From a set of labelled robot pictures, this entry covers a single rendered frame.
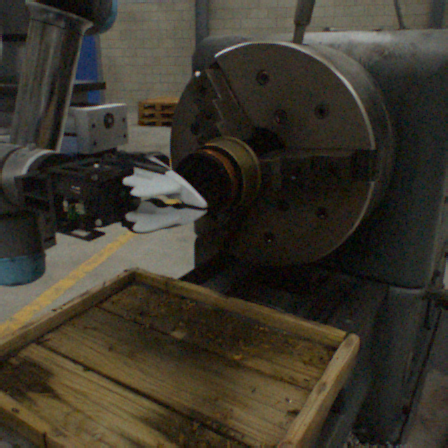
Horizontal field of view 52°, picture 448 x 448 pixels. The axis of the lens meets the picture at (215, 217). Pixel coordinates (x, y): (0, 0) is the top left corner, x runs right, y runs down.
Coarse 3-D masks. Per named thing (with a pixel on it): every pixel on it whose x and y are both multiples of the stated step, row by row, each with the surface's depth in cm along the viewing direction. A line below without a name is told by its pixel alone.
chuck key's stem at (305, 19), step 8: (304, 0) 57; (312, 0) 57; (296, 8) 58; (304, 8) 57; (312, 8) 58; (296, 16) 58; (304, 16) 58; (296, 24) 59; (304, 24) 58; (296, 32) 59; (304, 32) 59; (296, 40) 59
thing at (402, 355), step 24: (312, 264) 82; (288, 288) 84; (408, 288) 73; (384, 312) 76; (408, 312) 74; (432, 312) 106; (384, 336) 77; (408, 336) 77; (432, 336) 116; (384, 360) 78; (408, 360) 82; (384, 384) 79; (408, 384) 94; (384, 408) 81; (408, 408) 93; (360, 432) 85; (384, 432) 82
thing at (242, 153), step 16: (208, 144) 53; (224, 144) 53; (240, 144) 54; (192, 160) 51; (208, 160) 50; (224, 160) 50; (240, 160) 52; (256, 160) 53; (192, 176) 56; (208, 176) 58; (224, 176) 49; (240, 176) 52; (256, 176) 54; (208, 192) 58; (224, 192) 50; (240, 192) 52; (256, 192) 55; (208, 208) 52; (224, 208) 52; (240, 208) 57
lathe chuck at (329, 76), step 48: (240, 48) 60; (288, 48) 56; (240, 96) 62; (288, 96) 58; (336, 96) 55; (192, 144) 68; (288, 144) 60; (336, 144) 56; (384, 144) 58; (288, 192) 62; (336, 192) 58; (240, 240) 69; (288, 240) 64; (336, 240) 60
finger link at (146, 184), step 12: (132, 180) 47; (144, 180) 47; (156, 180) 47; (168, 180) 46; (180, 180) 46; (132, 192) 43; (144, 192) 43; (156, 192) 44; (168, 192) 45; (180, 192) 46; (192, 192) 45; (192, 204) 45; (204, 204) 45
